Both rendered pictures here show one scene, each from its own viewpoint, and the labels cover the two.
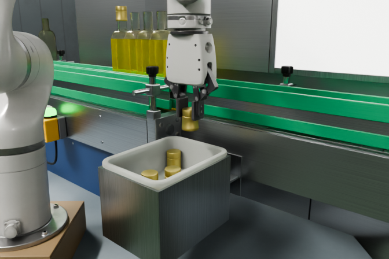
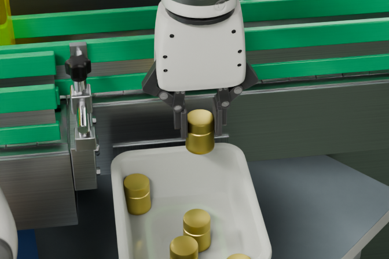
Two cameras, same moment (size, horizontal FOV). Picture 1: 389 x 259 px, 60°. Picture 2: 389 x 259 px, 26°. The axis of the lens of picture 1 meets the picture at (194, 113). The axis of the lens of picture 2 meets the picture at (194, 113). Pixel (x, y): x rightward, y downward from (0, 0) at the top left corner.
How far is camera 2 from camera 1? 0.76 m
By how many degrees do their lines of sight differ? 48
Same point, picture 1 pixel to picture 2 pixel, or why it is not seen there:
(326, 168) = (361, 111)
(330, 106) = (360, 32)
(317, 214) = not seen: hidden behind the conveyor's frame
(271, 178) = (280, 148)
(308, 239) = (286, 189)
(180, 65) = (201, 65)
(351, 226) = not seen: hidden behind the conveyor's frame
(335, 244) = (317, 177)
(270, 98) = (268, 40)
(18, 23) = not seen: outside the picture
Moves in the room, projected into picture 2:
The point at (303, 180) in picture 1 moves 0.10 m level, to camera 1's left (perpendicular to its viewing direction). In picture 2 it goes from (329, 135) to (286, 169)
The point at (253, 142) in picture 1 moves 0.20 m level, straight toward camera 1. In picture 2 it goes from (249, 110) to (354, 189)
